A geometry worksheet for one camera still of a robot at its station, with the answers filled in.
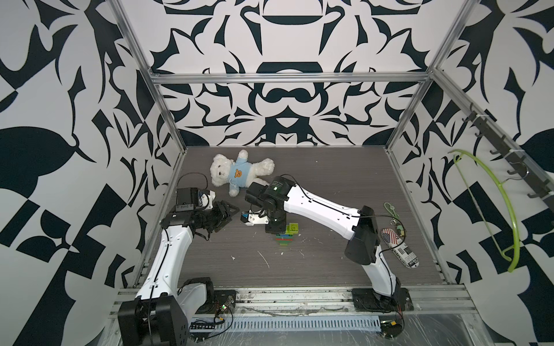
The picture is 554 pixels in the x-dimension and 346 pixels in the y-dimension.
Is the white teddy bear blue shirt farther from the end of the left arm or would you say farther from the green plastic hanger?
the green plastic hanger

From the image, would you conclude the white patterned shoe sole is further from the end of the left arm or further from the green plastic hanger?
the end of the left arm

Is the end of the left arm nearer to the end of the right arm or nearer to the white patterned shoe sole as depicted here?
the end of the right arm

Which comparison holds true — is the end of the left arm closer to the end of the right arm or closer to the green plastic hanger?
the end of the right arm

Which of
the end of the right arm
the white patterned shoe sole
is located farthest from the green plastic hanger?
the end of the right arm
